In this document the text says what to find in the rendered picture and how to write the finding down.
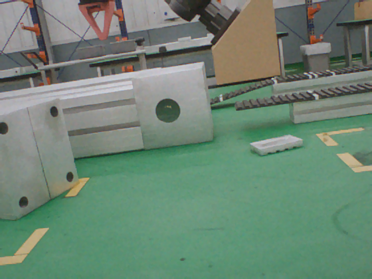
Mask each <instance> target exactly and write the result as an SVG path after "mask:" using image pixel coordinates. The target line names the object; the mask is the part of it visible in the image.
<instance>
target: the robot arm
mask: <svg viewBox="0 0 372 279"><path fill-rule="evenodd" d="M164 1H165V2H166V3H167V4H168V5H169V8H171V10H172V11H173V12H174V13H176V14H177V15H178V16H179V17H180V18H182V19H184V20H185V21H188V22H191V20H192V19H194V18H195V17H196V15H200V17H199V19H198V20H199V21H200V22H202V24H204V25H206V26H207V28H206V29H207V30H208V31H209V32H210V33H211V34H213V35H214V37H213V38H212V40H211V41H210V43H212V44H213V45H214V46H215V44H216V43H217V42H218V41H219V40H220V38H221V36H223V35H224V33H225V32H226V30H227V29H228V28H229V27H230V25H231V24H232V22H233V21H234V20H235V19H236V17H237V16H238V15H239V14H240V12H241V11H242V9H241V8H240V7H239V6H237V7H236V9H235V10H234V11H232V10H231V9H229V8H228V7H227V6H226V5H225V4H224V5H221V4H220V3H219V2H218V1H217V0H164ZM115 6H116V4H115V1H114V0H80V2H79V3H78V9H79V10H80V11H81V13H82V15H84V17H85V18H86V20H87V21H88V23H89V24H90V25H91V26H92V29H93V30H94V31H95V33H96V34H97V35H98V38H99V39H100V40H101V41H104V40H107V39H108V35H109V31H110V23H111V20H112V15H113V13H114V9H115ZM99 11H104V31H103V33H102V32H101V30H100V28H99V27H98V24H97V22H96V20H95V19H94V17H93V15H92V14H93V13H95V12H99Z"/></svg>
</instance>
